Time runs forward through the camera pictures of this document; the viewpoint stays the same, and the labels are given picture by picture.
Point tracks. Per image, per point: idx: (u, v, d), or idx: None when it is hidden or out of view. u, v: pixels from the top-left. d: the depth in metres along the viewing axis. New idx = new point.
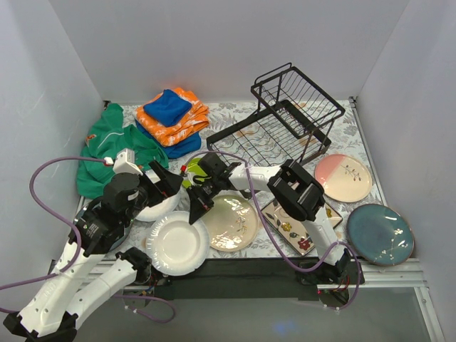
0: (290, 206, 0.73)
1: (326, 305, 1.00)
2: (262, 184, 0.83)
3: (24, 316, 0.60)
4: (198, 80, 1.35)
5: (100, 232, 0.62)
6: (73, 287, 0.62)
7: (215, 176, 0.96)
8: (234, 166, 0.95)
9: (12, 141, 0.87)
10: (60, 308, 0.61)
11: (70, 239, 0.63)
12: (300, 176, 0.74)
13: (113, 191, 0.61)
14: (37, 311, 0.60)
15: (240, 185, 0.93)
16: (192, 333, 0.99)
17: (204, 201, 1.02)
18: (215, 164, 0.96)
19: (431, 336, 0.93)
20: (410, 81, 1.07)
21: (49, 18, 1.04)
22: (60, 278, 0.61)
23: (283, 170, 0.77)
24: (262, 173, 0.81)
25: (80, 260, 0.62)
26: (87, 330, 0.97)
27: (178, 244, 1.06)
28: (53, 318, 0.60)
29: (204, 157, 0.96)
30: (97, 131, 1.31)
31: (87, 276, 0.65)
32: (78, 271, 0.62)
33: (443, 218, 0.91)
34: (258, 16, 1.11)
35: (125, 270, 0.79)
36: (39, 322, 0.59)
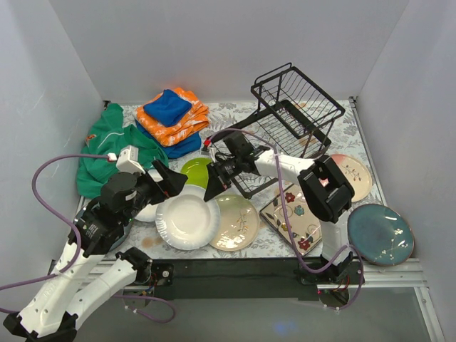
0: (315, 203, 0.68)
1: (326, 305, 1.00)
2: (292, 175, 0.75)
3: (24, 317, 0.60)
4: (197, 79, 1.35)
5: (99, 233, 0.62)
6: (72, 287, 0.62)
7: (239, 155, 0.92)
8: (262, 151, 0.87)
9: (12, 141, 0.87)
10: (60, 308, 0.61)
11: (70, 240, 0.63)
12: (333, 176, 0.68)
13: (110, 191, 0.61)
14: (38, 311, 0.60)
15: (263, 170, 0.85)
16: (192, 333, 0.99)
17: (224, 179, 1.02)
18: (241, 144, 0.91)
19: (432, 336, 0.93)
20: (410, 81, 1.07)
21: (48, 17, 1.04)
22: (60, 278, 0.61)
23: (315, 166, 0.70)
24: (292, 164, 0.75)
25: (80, 260, 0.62)
26: (87, 330, 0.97)
27: (187, 216, 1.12)
28: (53, 318, 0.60)
29: (231, 135, 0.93)
30: (97, 131, 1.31)
31: (86, 276, 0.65)
32: (78, 271, 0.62)
33: (444, 218, 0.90)
34: (258, 15, 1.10)
35: (125, 270, 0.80)
36: (39, 323, 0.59)
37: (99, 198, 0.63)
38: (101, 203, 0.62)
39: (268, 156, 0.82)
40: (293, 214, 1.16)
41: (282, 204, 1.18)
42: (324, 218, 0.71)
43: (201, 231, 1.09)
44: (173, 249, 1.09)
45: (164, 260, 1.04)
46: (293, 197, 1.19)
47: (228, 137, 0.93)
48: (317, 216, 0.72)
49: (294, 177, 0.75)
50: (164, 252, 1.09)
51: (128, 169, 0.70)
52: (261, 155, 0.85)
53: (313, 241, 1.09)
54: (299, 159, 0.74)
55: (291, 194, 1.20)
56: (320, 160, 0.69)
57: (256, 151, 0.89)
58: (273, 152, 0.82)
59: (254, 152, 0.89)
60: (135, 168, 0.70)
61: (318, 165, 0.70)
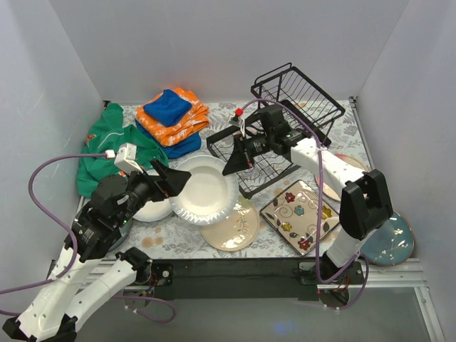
0: (350, 219, 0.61)
1: (326, 305, 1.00)
2: (333, 182, 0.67)
3: (23, 321, 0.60)
4: (197, 79, 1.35)
5: (95, 238, 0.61)
6: (70, 291, 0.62)
7: (273, 134, 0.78)
8: (301, 137, 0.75)
9: (12, 140, 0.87)
10: (58, 311, 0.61)
11: (66, 245, 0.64)
12: (379, 195, 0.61)
13: (100, 197, 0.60)
14: (35, 315, 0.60)
15: (295, 159, 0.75)
16: (192, 333, 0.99)
17: (249, 156, 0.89)
18: (278, 122, 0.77)
19: (432, 336, 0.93)
20: (410, 81, 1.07)
21: (49, 17, 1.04)
22: (57, 283, 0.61)
23: (362, 179, 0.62)
24: (338, 169, 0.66)
25: (76, 265, 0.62)
26: (87, 330, 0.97)
27: (203, 195, 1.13)
28: (52, 323, 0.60)
29: (268, 108, 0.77)
30: (97, 131, 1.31)
31: (85, 281, 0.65)
32: (75, 276, 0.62)
33: (444, 218, 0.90)
34: (258, 16, 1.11)
35: (125, 271, 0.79)
36: (38, 328, 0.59)
37: (90, 204, 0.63)
38: (94, 208, 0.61)
39: (311, 149, 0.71)
40: (293, 214, 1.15)
41: (282, 204, 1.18)
42: (350, 233, 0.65)
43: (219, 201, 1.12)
44: (173, 249, 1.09)
45: (164, 260, 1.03)
46: (293, 197, 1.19)
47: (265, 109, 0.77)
48: (343, 229, 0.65)
49: (335, 184, 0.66)
50: (164, 253, 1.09)
51: (125, 167, 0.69)
52: (301, 141, 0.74)
53: (313, 240, 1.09)
54: (345, 167, 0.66)
55: (291, 194, 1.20)
56: (370, 175, 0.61)
57: (294, 135, 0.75)
58: (315, 144, 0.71)
59: (291, 133, 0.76)
60: (133, 166, 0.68)
61: (364, 178, 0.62)
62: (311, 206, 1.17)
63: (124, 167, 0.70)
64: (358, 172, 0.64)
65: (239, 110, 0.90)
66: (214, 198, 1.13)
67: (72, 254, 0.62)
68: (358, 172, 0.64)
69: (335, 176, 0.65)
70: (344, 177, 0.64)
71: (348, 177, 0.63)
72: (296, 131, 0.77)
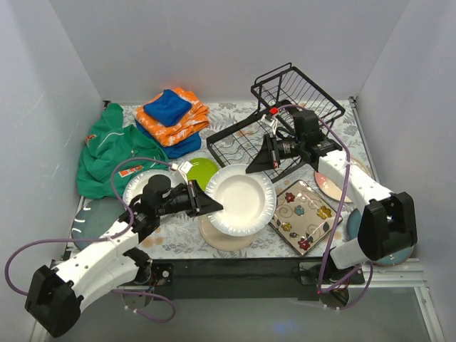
0: (370, 240, 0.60)
1: (326, 305, 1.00)
2: (357, 197, 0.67)
3: (59, 271, 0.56)
4: (198, 80, 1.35)
5: (142, 224, 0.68)
6: (110, 258, 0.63)
7: (303, 140, 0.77)
8: (332, 147, 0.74)
9: (12, 140, 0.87)
10: (94, 271, 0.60)
11: (120, 219, 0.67)
12: (404, 219, 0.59)
13: (150, 189, 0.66)
14: (77, 266, 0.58)
15: (322, 169, 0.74)
16: (192, 333, 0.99)
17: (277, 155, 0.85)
18: (312, 130, 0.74)
19: (432, 336, 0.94)
20: (410, 81, 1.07)
21: (49, 16, 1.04)
22: (107, 243, 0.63)
23: (387, 200, 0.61)
24: (363, 186, 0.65)
25: (129, 234, 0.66)
26: (87, 329, 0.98)
27: (238, 202, 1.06)
28: (86, 278, 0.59)
29: (304, 114, 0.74)
30: (97, 131, 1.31)
31: (117, 255, 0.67)
32: (122, 244, 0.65)
33: (443, 218, 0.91)
34: (258, 15, 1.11)
35: (128, 266, 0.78)
36: (78, 276, 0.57)
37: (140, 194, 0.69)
38: (142, 199, 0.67)
39: (340, 162, 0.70)
40: (293, 214, 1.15)
41: (282, 204, 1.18)
42: (367, 253, 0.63)
43: (256, 197, 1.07)
44: (173, 249, 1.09)
45: (164, 260, 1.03)
46: (293, 197, 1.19)
47: (298, 115, 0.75)
48: (361, 246, 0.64)
49: (358, 200, 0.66)
50: (164, 253, 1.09)
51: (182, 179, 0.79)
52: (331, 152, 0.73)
53: (313, 240, 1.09)
54: (372, 185, 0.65)
55: (291, 194, 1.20)
56: (396, 198, 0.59)
57: (325, 144, 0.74)
58: (346, 157, 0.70)
59: (323, 143, 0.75)
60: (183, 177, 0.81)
61: (391, 199, 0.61)
62: (311, 206, 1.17)
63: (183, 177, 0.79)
64: (385, 192, 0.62)
65: (276, 109, 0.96)
66: (251, 197, 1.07)
67: (126, 226, 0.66)
68: (385, 193, 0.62)
69: (360, 192, 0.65)
70: (368, 195, 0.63)
71: (371, 195, 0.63)
72: (328, 140, 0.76)
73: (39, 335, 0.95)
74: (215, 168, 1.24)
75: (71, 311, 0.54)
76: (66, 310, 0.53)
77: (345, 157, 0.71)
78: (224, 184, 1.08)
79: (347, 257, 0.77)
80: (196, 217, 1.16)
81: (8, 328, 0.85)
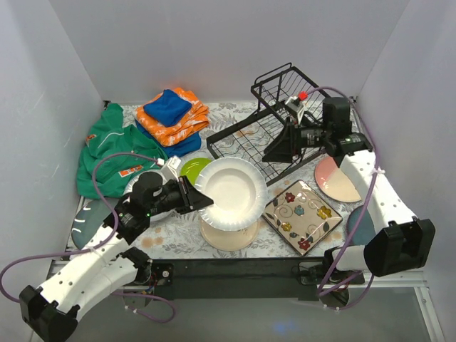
0: (377, 257, 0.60)
1: (326, 305, 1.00)
2: (376, 211, 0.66)
3: (44, 290, 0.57)
4: (198, 80, 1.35)
5: (130, 224, 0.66)
6: (97, 266, 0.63)
7: (330, 130, 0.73)
8: (361, 145, 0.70)
9: (12, 140, 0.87)
10: (80, 285, 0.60)
11: (105, 224, 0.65)
12: (420, 244, 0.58)
13: (140, 187, 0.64)
14: (61, 283, 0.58)
15: (343, 166, 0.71)
16: (192, 333, 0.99)
17: (297, 146, 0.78)
18: (341, 120, 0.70)
19: (432, 336, 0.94)
20: (410, 81, 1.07)
21: (48, 16, 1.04)
22: (91, 254, 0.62)
23: (407, 224, 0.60)
24: (387, 201, 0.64)
25: (113, 241, 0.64)
26: (88, 330, 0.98)
27: (228, 196, 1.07)
28: (73, 294, 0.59)
29: (337, 102, 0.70)
30: (97, 131, 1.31)
31: (107, 261, 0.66)
32: (108, 251, 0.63)
33: (443, 219, 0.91)
34: (259, 15, 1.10)
35: (127, 268, 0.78)
36: (62, 295, 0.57)
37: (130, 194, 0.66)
38: (132, 198, 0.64)
39: (368, 166, 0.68)
40: (293, 214, 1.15)
41: (282, 204, 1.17)
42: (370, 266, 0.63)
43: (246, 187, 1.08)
44: (173, 249, 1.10)
45: (164, 260, 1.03)
46: (293, 197, 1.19)
47: (330, 102, 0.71)
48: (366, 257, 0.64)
49: (377, 216, 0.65)
50: (164, 253, 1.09)
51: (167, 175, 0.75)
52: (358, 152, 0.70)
53: (313, 240, 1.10)
54: (396, 204, 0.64)
55: (291, 194, 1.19)
56: (417, 223, 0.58)
57: (354, 140, 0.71)
58: (374, 163, 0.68)
59: (351, 137, 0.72)
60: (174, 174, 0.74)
61: (410, 223, 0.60)
62: (311, 206, 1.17)
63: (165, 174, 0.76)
64: (407, 214, 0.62)
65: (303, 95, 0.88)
66: (241, 187, 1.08)
67: (110, 232, 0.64)
68: (407, 215, 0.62)
69: (381, 209, 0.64)
70: (389, 215, 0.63)
71: (392, 216, 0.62)
72: (357, 135, 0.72)
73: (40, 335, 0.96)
74: None
75: (63, 325, 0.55)
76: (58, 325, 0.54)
77: (373, 162, 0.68)
78: (214, 179, 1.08)
79: (348, 259, 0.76)
80: (196, 217, 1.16)
81: (8, 328, 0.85)
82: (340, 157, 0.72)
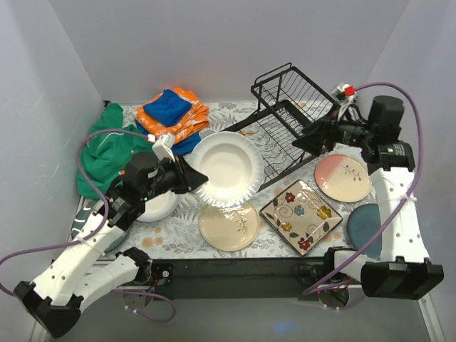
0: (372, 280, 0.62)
1: (326, 305, 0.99)
2: (388, 239, 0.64)
3: (37, 284, 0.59)
4: (198, 80, 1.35)
5: (124, 207, 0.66)
6: (90, 256, 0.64)
7: (372, 134, 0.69)
8: (402, 160, 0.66)
9: (12, 140, 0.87)
10: (75, 278, 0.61)
11: (95, 211, 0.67)
12: (419, 286, 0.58)
13: (133, 168, 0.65)
14: (53, 278, 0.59)
15: (373, 177, 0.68)
16: (192, 333, 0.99)
17: (332, 141, 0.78)
18: (389, 125, 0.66)
19: (432, 336, 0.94)
20: (410, 81, 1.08)
21: (48, 17, 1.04)
22: (82, 246, 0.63)
23: (416, 263, 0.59)
24: (406, 234, 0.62)
25: (103, 230, 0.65)
26: (88, 330, 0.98)
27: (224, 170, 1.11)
28: (68, 288, 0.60)
29: (387, 102, 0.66)
30: (97, 131, 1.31)
31: (102, 251, 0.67)
32: (99, 241, 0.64)
33: (443, 219, 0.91)
34: (258, 15, 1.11)
35: (127, 265, 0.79)
36: (56, 290, 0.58)
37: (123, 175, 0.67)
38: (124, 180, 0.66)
39: (399, 187, 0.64)
40: (293, 214, 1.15)
41: (282, 204, 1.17)
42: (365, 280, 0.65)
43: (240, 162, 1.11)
44: (173, 249, 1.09)
45: (164, 260, 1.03)
46: (293, 197, 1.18)
47: (381, 102, 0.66)
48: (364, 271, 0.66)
49: (387, 243, 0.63)
50: (164, 253, 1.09)
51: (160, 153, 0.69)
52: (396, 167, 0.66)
53: (313, 240, 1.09)
54: (412, 239, 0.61)
55: (291, 194, 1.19)
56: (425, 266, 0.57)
57: (396, 152, 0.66)
58: (407, 187, 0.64)
59: (395, 148, 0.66)
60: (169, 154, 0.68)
61: (418, 263, 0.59)
62: (311, 206, 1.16)
63: (158, 153, 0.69)
64: (420, 255, 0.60)
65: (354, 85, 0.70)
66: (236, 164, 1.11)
67: (101, 219, 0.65)
68: (419, 256, 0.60)
69: (395, 239, 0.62)
70: (400, 250, 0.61)
71: (403, 251, 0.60)
72: (402, 147, 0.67)
73: (40, 335, 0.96)
74: None
75: (58, 317, 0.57)
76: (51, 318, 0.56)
77: (407, 185, 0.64)
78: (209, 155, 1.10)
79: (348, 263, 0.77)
80: (196, 217, 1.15)
81: (8, 328, 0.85)
82: (374, 165, 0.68)
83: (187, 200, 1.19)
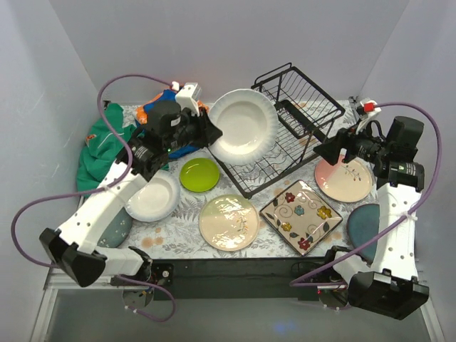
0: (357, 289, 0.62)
1: (326, 305, 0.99)
2: (380, 252, 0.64)
3: (63, 231, 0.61)
4: (198, 79, 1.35)
5: (147, 156, 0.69)
6: (115, 204, 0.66)
7: (387, 150, 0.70)
8: (412, 180, 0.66)
9: (12, 140, 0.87)
10: (99, 226, 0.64)
11: (117, 159, 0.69)
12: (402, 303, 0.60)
13: (158, 115, 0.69)
14: (79, 224, 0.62)
15: (380, 191, 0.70)
16: (191, 333, 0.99)
17: (349, 155, 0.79)
18: (405, 144, 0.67)
19: (432, 336, 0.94)
20: (410, 81, 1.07)
21: (48, 16, 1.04)
22: (107, 193, 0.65)
23: (402, 279, 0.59)
24: (399, 251, 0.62)
25: (128, 177, 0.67)
26: (87, 330, 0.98)
27: (241, 127, 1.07)
28: (92, 236, 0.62)
29: (407, 122, 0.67)
30: (96, 131, 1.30)
31: (125, 201, 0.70)
32: (123, 189, 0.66)
33: (444, 219, 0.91)
34: (258, 15, 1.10)
35: (136, 254, 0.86)
36: (82, 236, 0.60)
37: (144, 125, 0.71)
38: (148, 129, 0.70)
39: (403, 205, 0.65)
40: (293, 214, 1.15)
41: (282, 204, 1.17)
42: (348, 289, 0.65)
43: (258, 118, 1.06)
44: (173, 249, 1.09)
45: (164, 260, 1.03)
46: (293, 197, 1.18)
47: (402, 120, 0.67)
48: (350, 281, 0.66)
49: (378, 254, 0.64)
50: (164, 253, 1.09)
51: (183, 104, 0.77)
52: (404, 186, 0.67)
53: (313, 240, 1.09)
54: (405, 256, 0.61)
55: (291, 194, 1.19)
56: (412, 286, 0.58)
57: (407, 169, 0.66)
58: (411, 205, 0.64)
59: (406, 167, 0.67)
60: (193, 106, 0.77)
61: (405, 280, 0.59)
62: (311, 206, 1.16)
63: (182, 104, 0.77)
64: (408, 272, 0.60)
65: (372, 105, 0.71)
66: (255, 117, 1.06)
67: (125, 167, 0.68)
68: (407, 273, 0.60)
69: (385, 252, 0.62)
70: (389, 263, 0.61)
71: (392, 266, 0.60)
72: (414, 167, 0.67)
73: (39, 335, 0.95)
74: (216, 170, 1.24)
75: (86, 263, 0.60)
76: (80, 265, 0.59)
77: (411, 204, 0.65)
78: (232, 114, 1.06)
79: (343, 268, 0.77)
80: (196, 217, 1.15)
81: (8, 328, 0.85)
82: (382, 180, 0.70)
83: (187, 200, 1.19)
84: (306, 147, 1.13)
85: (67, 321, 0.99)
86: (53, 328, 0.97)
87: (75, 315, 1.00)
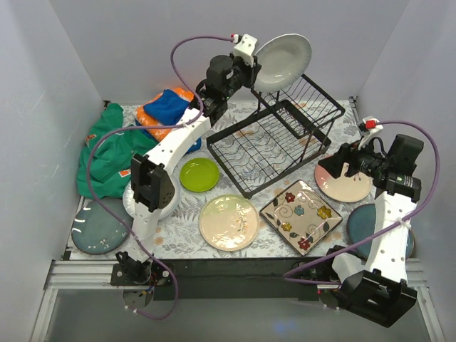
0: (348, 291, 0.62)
1: (326, 304, 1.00)
2: (372, 254, 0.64)
3: (150, 157, 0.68)
4: (198, 79, 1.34)
5: (212, 106, 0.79)
6: (189, 140, 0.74)
7: (387, 163, 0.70)
8: (408, 190, 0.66)
9: (12, 141, 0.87)
10: (178, 154, 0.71)
11: (190, 107, 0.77)
12: (390, 307, 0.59)
13: (214, 72, 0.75)
14: (163, 152, 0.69)
15: (377, 200, 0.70)
16: (191, 333, 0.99)
17: (351, 170, 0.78)
18: (404, 158, 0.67)
19: (432, 336, 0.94)
20: (410, 80, 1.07)
21: (48, 16, 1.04)
22: (184, 128, 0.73)
23: (391, 283, 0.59)
24: (390, 254, 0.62)
25: (201, 120, 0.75)
26: (87, 330, 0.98)
27: (278, 64, 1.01)
28: (173, 161, 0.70)
29: (408, 138, 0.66)
30: (97, 131, 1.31)
31: (194, 141, 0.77)
32: (197, 128, 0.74)
33: (444, 218, 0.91)
34: (258, 16, 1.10)
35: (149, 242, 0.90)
36: (167, 159, 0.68)
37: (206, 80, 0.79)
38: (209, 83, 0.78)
39: (397, 211, 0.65)
40: (293, 214, 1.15)
41: (282, 204, 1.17)
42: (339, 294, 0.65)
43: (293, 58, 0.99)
44: (173, 249, 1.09)
45: (164, 260, 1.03)
46: (293, 197, 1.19)
47: (402, 136, 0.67)
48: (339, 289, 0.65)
49: (370, 257, 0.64)
50: (164, 253, 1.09)
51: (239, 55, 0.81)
52: (401, 195, 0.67)
53: (313, 240, 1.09)
54: (396, 259, 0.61)
55: (291, 194, 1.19)
56: (400, 289, 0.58)
57: (405, 182, 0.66)
58: (406, 212, 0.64)
59: (404, 178, 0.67)
60: (249, 60, 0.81)
61: (395, 284, 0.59)
62: (310, 206, 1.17)
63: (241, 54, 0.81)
64: (398, 275, 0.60)
65: (372, 122, 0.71)
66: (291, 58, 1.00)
67: (197, 112, 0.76)
68: (397, 276, 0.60)
69: (376, 254, 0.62)
70: (378, 265, 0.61)
71: (382, 267, 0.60)
72: (412, 179, 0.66)
73: (39, 335, 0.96)
74: (216, 170, 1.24)
75: (166, 182, 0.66)
76: (164, 182, 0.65)
77: (406, 211, 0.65)
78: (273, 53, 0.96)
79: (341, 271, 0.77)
80: (196, 217, 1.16)
81: (8, 327, 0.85)
82: (381, 190, 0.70)
83: (187, 200, 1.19)
84: (306, 147, 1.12)
85: (67, 321, 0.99)
86: (53, 328, 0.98)
87: (75, 315, 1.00)
